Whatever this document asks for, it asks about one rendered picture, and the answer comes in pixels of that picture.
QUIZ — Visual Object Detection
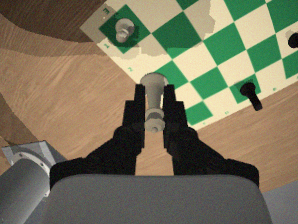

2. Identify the white chess pawn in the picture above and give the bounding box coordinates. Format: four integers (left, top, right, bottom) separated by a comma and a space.
116, 18, 135, 43

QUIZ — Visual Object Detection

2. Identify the green and cream chessboard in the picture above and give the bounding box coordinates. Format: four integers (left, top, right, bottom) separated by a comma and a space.
80, 0, 298, 130

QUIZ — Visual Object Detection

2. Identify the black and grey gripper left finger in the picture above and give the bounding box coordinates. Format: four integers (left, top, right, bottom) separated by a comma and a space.
49, 84, 145, 191

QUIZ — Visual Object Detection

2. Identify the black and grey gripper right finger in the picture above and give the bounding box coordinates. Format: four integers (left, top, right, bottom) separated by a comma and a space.
162, 84, 259, 188

